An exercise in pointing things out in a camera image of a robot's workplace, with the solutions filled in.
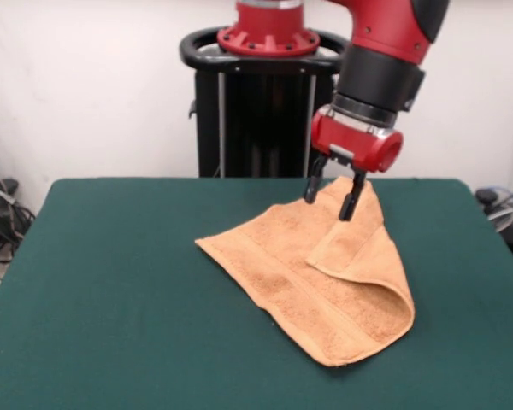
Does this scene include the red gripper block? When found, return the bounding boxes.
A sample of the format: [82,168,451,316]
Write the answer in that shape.
[303,106,404,222]

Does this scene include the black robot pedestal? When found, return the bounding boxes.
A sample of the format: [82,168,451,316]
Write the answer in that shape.
[179,26,351,179]

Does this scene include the dark green table cloth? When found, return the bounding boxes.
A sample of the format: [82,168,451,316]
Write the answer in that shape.
[0,177,513,410]

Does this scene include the tan terry towel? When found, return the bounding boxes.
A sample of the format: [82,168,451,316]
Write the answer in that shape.
[195,177,416,368]

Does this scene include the black cable tangle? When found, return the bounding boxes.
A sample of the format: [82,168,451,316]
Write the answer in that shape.
[0,136,38,300]

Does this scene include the gray chair base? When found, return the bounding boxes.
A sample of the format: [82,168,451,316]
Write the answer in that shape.
[486,203,513,234]

